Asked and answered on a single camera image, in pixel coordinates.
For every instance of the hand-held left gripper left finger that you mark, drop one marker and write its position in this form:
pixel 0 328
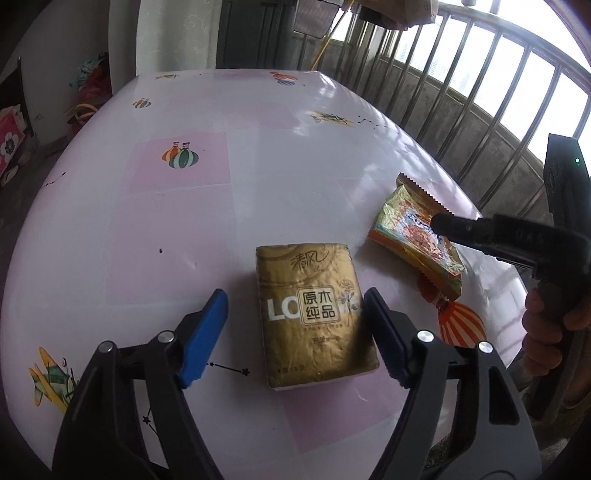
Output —
pixel 205 332

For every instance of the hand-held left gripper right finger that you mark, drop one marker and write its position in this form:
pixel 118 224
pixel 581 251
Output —
pixel 385 337

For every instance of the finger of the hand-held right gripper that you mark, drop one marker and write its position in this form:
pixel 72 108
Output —
pixel 461 228
pixel 508 258

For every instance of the yellow instant noodle packet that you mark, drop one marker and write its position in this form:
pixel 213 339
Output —
pixel 406 221

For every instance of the gold tissue pack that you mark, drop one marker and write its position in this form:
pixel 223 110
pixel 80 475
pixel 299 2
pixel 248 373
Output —
pixel 314 300

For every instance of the person's right hand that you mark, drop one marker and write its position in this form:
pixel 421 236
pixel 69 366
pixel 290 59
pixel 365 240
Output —
pixel 533 332

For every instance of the metal balcony railing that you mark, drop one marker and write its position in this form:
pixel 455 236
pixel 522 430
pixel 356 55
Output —
pixel 561 66

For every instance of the hanging beige jacket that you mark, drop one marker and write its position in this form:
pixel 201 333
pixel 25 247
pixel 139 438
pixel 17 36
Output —
pixel 401 11

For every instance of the grey hanging cloth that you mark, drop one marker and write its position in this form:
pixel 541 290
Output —
pixel 314 18

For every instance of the colourful bag pile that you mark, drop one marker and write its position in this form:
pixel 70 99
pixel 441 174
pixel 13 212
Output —
pixel 90 87

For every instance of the pink floral box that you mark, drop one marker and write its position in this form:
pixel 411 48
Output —
pixel 9 143

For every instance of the dark cabinet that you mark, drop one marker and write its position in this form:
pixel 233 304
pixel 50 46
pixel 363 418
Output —
pixel 254 37

